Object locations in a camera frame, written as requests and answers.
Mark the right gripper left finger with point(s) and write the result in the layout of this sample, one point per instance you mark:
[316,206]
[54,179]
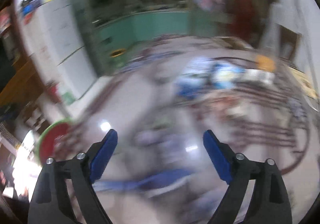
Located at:
[51,202]

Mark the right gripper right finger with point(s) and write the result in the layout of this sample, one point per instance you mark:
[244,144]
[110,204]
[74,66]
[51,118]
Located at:
[269,202]

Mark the pink paper trash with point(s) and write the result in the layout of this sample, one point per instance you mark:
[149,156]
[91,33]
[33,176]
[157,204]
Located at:
[226,107]

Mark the blue white snack wrapper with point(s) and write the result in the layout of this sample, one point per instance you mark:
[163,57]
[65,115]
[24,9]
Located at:
[223,75]

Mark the blue white milk carton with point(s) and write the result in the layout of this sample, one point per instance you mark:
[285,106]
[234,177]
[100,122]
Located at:
[194,77]

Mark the red green trash basin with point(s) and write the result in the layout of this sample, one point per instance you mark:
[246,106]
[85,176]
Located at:
[45,145]

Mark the teal kitchen cabinets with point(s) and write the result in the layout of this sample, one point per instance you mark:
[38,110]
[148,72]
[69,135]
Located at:
[145,26]

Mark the green detergent bottle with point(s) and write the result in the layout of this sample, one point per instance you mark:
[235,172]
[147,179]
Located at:
[67,98]

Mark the yellow picture book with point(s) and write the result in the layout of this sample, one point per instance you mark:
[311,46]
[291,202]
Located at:
[304,83]

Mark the white refrigerator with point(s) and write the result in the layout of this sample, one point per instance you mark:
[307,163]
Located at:
[53,40]

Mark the clear bag orange snacks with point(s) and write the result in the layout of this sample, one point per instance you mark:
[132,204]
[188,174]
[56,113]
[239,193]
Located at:
[267,51]

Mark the yellow green bucket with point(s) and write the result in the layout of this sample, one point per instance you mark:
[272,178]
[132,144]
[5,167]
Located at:
[117,57]

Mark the red hanging garment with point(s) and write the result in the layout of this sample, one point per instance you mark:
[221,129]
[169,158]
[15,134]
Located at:
[246,21]

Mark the wooden chair at wall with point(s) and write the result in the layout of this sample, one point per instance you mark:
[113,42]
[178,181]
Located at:
[288,43]

